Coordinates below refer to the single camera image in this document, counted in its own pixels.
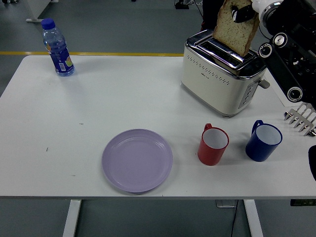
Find brown bread slice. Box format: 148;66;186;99
213;0;260;57

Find white table leg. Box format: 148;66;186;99
62;199;82;237
243;199;264;237

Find black floor cable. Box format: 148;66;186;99
194;0;205;17

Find red mug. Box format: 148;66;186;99
197;122;230;166

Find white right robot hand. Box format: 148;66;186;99
231;0;275;24

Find blue mug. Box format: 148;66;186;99
244;119;283;162

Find purple plate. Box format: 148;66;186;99
101;128;173;194

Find black table control box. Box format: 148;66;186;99
290;198;316;207

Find white furniture base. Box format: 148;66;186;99
26;0;60;23

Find blue water bottle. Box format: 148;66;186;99
40;18;76;77

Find clear under-table bracket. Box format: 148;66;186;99
216;199;238;208

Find grey toaster lever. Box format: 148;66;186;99
256;78;271;89

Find black power strip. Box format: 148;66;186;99
174;0;190;10

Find cream chrome toaster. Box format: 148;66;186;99
180;29;270;119

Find metal toast rack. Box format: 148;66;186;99
283;103;316;137

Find black under-table cable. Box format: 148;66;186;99
230;199;239;237

